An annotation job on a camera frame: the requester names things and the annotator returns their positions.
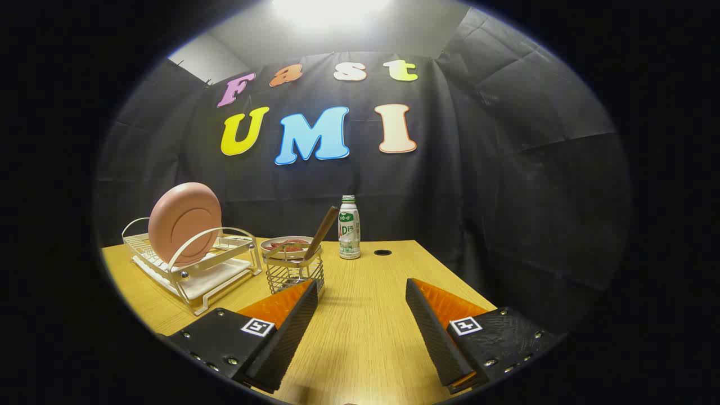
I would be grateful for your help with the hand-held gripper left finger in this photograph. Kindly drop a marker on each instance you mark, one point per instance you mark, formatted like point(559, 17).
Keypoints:
point(287, 337)

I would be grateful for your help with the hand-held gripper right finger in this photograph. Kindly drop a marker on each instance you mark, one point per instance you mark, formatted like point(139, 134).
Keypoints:
point(436, 337)

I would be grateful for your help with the pink plate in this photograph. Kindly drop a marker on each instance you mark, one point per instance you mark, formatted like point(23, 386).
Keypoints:
point(183, 222)

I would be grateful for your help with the beige dinner plate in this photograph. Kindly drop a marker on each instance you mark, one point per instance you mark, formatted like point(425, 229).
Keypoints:
point(270, 243)

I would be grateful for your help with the brown steak piece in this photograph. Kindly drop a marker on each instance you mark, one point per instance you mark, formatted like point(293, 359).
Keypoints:
point(279, 247)
point(295, 242)

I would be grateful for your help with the white green-labelled bottle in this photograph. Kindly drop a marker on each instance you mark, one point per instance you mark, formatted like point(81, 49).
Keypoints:
point(349, 230)

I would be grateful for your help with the black backdrop cloth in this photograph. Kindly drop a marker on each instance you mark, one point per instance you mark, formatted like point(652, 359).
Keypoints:
point(450, 197)

